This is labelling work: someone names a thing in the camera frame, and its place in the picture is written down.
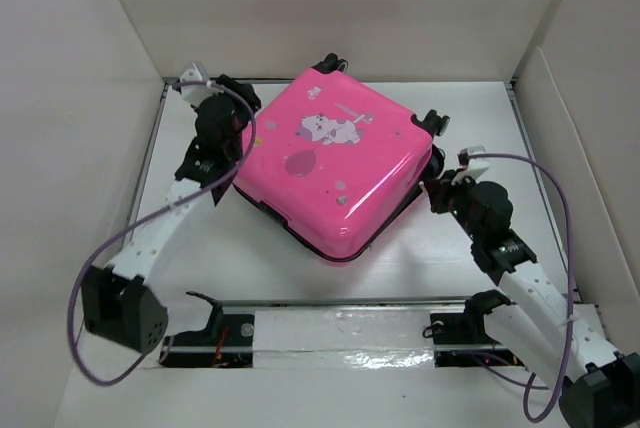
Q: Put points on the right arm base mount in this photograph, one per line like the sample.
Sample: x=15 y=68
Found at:
x=458 y=343

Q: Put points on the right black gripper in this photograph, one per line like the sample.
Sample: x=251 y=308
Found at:
x=439 y=188

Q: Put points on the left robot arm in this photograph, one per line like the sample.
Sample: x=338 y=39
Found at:
x=117 y=299

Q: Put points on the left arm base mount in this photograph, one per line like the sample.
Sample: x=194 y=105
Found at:
x=225 y=341

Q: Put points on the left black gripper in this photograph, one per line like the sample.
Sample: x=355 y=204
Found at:
x=245 y=89

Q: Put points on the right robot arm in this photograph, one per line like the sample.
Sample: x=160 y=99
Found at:
x=596 y=385

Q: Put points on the pink hard-shell suitcase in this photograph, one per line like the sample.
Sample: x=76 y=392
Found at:
x=334 y=161

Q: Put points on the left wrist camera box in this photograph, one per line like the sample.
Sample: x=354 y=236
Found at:
x=192 y=84

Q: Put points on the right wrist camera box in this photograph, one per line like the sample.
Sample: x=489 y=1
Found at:
x=472 y=165

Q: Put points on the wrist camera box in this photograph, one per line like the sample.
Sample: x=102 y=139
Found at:
x=192 y=84
x=472 y=165

